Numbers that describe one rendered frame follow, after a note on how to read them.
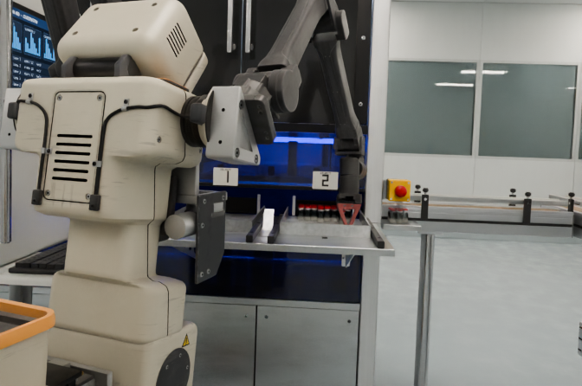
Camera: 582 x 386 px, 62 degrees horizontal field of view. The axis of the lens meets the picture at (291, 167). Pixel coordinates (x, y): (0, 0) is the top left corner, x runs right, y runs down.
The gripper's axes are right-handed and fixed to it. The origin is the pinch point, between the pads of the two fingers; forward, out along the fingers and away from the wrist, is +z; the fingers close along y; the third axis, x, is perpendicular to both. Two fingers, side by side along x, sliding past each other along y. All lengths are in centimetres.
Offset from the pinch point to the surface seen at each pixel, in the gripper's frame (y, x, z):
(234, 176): 23.2, 37.4, -15.3
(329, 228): -0.7, 5.4, 0.9
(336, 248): -14.1, 3.9, 5.7
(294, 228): -0.6, 15.5, 1.2
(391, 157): 477, -89, -85
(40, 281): -27, 74, 15
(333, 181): 22.9, 3.7, -14.8
